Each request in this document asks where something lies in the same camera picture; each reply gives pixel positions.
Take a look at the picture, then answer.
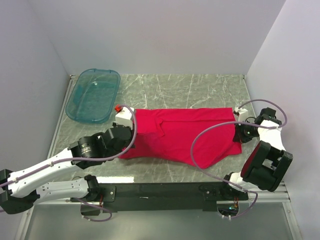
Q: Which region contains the red t shirt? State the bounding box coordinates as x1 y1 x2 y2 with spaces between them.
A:
121 107 242 169

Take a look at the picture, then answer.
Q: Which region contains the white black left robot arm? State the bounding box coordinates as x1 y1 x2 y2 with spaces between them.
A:
0 123 137 215

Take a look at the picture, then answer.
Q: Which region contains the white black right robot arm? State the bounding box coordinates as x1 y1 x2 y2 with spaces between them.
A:
219 107 293 200

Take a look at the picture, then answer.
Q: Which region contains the teal translucent plastic bin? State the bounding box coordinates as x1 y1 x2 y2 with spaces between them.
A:
65 68 121 124

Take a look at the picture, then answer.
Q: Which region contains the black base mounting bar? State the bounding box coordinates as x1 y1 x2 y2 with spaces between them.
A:
69 181 250 216

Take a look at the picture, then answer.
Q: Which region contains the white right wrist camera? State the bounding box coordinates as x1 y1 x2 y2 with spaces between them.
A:
233 107 249 122

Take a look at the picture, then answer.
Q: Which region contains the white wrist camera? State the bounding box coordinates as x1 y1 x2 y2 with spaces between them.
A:
115 104 134 130
233 107 249 122

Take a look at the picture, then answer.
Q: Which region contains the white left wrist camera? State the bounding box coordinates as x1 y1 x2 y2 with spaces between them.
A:
115 104 134 130

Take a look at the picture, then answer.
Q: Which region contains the aluminium left side rail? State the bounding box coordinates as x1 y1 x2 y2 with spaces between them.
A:
47 74 78 159

